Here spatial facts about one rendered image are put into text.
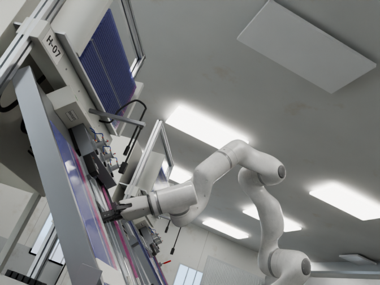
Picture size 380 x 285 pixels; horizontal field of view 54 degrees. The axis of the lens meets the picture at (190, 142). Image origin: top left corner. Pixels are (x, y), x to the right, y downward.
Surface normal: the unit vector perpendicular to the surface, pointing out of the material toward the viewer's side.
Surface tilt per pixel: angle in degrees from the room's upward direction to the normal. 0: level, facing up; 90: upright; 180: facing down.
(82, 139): 90
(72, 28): 90
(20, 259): 90
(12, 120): 90
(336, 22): 180
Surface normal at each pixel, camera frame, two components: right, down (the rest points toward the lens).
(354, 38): -0.32, 0.85
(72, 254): -0.07, -0.46
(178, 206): 0.20, 0.53
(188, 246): 0.36, -0.30
